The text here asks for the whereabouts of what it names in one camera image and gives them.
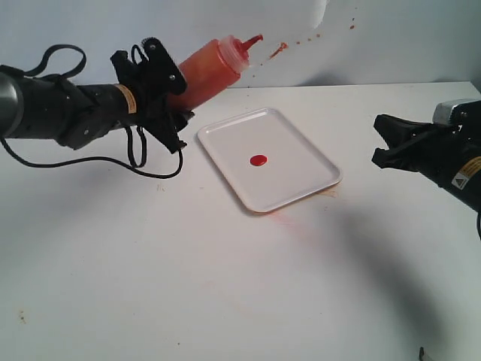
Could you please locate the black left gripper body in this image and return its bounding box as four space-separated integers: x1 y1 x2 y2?
79 50 193 153

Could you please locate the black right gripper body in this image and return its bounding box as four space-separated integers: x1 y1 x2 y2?
420 116 480 211

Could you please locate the red sauce squeeze bottle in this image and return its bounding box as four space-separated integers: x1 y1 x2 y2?
167 35 263 111

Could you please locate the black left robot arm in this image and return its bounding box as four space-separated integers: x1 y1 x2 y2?
1 44 194 152

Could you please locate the white rectangular tray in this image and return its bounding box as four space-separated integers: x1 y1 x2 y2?
197 108 343 214

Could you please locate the red sauce blob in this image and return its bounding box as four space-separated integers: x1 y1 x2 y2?
250 154 268 167

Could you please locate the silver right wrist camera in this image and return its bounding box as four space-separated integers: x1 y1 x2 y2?
432 99 480 125

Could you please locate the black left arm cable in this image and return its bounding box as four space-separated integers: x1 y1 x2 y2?
0 44 184 180

